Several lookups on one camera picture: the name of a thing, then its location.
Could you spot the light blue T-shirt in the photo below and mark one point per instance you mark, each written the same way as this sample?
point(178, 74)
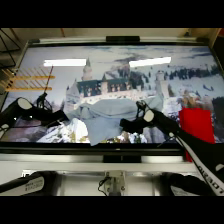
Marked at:
point(106, 120)

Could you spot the red garment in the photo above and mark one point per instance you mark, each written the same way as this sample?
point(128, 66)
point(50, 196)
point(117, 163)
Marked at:
point(196, 125)

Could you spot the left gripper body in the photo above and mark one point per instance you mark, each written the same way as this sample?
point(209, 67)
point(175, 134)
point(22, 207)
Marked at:
point(59, 116)

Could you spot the silver frame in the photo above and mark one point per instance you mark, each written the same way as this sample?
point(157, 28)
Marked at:
point(83, 166)

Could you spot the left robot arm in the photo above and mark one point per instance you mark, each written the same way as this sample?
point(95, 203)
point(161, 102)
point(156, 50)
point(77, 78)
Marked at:
point(13, 111)

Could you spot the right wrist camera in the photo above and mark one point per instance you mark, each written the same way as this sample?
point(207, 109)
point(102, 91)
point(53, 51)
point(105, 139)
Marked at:
point(141, 106)

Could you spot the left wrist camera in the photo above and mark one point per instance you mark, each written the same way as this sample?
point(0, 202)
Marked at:
point(42, 100)

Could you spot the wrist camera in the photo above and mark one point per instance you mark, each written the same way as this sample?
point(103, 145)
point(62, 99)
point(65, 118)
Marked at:
point(141, 106)
point(42, 100)

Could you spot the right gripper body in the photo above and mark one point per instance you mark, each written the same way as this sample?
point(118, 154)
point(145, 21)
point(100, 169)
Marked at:
point(131, 125)

